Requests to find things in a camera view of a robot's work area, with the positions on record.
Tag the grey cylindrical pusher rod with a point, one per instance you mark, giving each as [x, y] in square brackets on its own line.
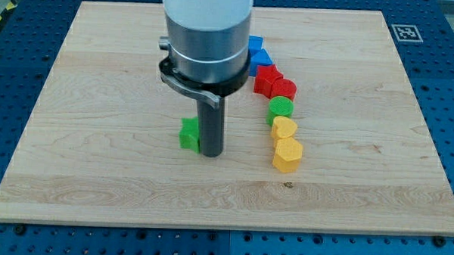
[211, 128]

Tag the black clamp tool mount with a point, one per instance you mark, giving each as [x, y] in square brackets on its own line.
[209, 94]

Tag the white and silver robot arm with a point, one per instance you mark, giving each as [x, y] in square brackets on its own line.
[208, 59]

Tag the yellow hexagon block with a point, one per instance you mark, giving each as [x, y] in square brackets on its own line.
[288, 155]

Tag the green star block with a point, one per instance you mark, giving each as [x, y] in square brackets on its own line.
[189, 134]

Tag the red star block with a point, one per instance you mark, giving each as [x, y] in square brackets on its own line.
[265, 77]

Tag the blue triangle block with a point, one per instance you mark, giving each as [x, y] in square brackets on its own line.
[261, 58]

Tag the blue cube block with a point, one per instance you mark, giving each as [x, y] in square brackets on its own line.
[255, 44]

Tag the green cylinder block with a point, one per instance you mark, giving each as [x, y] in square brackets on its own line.
[279, 106]

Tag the red cylinder block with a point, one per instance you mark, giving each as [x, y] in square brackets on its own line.
[284, 87]

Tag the yellow heart block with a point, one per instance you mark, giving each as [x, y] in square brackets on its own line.
[283, 127]

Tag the light wooden board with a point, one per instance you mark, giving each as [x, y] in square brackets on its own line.
[101, 145]

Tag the white fiducial marker tag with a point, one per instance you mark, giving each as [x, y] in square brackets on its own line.
[406, 33]

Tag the black yellow hazard tape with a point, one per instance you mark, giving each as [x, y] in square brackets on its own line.
[6, 13]

